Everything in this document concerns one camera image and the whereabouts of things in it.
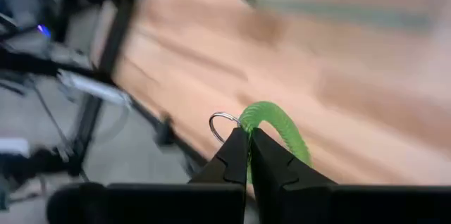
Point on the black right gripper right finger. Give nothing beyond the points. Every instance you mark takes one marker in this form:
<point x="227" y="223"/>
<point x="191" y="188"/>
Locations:
<point x="271" y="171"/>

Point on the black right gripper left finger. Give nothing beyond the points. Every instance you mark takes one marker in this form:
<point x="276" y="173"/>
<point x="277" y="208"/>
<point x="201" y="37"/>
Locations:
<point x="232" y="164"/>

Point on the black aluminium table frame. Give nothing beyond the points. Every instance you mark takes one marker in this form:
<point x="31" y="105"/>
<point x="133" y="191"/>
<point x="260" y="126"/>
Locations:
<point x="121" y="23"/>

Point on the black frame clamp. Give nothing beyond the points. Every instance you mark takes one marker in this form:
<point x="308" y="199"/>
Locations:
<point x="165" y="132"/>

